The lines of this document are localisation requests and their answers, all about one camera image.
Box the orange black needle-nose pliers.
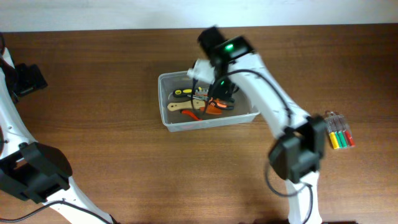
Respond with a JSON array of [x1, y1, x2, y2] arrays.
[[188, 95, 234, 110]]

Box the orange scraper wooden handle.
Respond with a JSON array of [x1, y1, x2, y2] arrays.
[[167, 100, 222, 115]]

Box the clear plastic container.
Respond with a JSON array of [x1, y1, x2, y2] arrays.
[[158, 71, 260, 132]]

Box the small red cutting pliers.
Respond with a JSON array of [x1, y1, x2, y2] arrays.
[[180, 110, 202, 121]]

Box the metal file black yellow handle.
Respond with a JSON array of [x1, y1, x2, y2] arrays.
[[172, 87, 208, 98]]

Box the clear case of screwdrivers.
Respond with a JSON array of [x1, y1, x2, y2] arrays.
[[325, 111, 356, 150]]

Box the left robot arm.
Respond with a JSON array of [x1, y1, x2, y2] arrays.
[[1, 40, 116, 223]]

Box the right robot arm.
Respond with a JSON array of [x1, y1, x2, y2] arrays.
[[192, 27, 325, 223]]

